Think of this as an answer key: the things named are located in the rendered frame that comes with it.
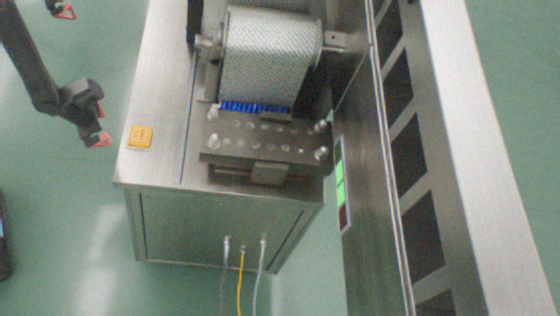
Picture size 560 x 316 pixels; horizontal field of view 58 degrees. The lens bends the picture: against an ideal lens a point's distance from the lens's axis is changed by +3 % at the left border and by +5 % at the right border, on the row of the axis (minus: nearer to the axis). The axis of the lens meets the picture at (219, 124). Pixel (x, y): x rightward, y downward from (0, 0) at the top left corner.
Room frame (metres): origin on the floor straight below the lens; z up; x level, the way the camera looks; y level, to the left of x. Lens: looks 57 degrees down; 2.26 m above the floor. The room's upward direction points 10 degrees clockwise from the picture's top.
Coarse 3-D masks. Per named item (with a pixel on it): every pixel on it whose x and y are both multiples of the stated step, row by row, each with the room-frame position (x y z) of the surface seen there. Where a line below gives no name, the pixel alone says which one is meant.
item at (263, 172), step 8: (256, 160) 0.69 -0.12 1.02; (256, 168) 0.67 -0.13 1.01; (264, 168) 0.68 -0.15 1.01; (272, 168) 0.68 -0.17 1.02; (280, 168) 0.68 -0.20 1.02; (288, 168) 0.69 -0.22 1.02; (256, 176) 0.67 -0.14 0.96; (264, 176) 0.68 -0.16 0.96; (272, 176) 0.68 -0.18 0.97; (280, 176) 0.67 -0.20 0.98; (272, 184) 0.68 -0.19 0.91; (280, 184) 0.68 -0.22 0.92
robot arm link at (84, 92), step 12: (72, 84) 0.68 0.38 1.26; (84, 84) 0.68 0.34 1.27; (96, 84) 0.71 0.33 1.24; (60, 96) 0.65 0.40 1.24; (72, 96) 0.65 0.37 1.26; (84, 96) 0.66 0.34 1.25; (96, 96) 0.67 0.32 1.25; (48, 108) 0.60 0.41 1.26; (60, 108) 0.62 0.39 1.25; (84, 108) 0.65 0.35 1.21
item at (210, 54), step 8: (216, 32) 0.99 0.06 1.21; (208, 40) 0.97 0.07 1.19; (216, 40) 0.96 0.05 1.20; (208, 48) 0.96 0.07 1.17; (216, 48) 0.95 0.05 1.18; (200, 56) 0.95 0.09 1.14; (208, 56) 0.96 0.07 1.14; (216, 56) 0.95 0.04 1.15; (208, 64) 0.95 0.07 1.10; (216, 64) 0.95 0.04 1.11; (208, 72) 0.96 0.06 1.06; (216, 72) 0.96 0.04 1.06; (208, 80) 0.96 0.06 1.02; (216, 80) 0.96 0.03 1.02; (200, 88) 1.00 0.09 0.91; (208, 88) 0.96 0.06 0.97; (200, 96) 0.97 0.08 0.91; (208, 96) 0.96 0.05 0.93
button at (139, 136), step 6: (132, 126) 0.79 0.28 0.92; (138, 126) 0.80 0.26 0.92; (132, 132) 0.77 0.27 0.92; (138, 132) 0.78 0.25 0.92; (144, 132) 0.78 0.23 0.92; (150, 132) 0.78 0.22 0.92; (132, 138) 0.75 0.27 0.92; (138, 138) 0.75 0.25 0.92; (144, 138) 0.76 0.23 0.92; (150, 138) 0.76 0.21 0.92; (132, 144) 0.73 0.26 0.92; (138, 144) 0.73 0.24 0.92; (144, 144) 0.74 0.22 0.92
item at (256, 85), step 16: (224, 64) 0.88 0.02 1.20; (224, 80) 0.88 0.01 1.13; (240, 80) 0.89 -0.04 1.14; (256, 80) 0.89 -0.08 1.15; (272, 80) 0.89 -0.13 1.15; (288, 80) 0.90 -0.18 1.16; (224, 96) 0.88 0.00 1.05; (240, 96) 0.89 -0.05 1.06; (256, 96) 0.89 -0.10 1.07; (272, 96) 0.89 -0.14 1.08; (288, 96) 0.90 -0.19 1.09
